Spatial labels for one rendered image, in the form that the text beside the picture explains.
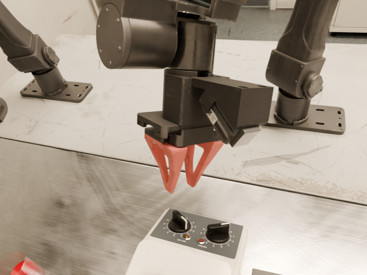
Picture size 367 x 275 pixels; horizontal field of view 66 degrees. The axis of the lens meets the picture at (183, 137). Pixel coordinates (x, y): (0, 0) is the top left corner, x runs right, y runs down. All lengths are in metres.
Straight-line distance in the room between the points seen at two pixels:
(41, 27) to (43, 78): 1.47
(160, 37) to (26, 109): 0.61
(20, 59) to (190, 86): 0.52
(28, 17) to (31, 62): 1.45
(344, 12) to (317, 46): 2.20
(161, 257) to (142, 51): 0.24
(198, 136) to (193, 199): 0.20
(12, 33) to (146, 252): 0.51
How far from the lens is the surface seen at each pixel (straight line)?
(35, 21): 2.22
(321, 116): 0.63
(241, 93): 0.25
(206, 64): 0.32
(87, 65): 0.92
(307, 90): 0.52
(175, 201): 0.50
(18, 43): 0.72
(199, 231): 0.42
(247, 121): 0.26
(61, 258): 0.52
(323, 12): 0.49
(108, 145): 0.62
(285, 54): 0.51
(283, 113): 0.59
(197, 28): 0.31
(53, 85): 0.81
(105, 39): 0.29
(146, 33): 0.27
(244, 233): 0.44
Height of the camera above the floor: 1.33
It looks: 47 degrees down
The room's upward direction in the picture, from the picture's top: 11 degrees counter-clockwise
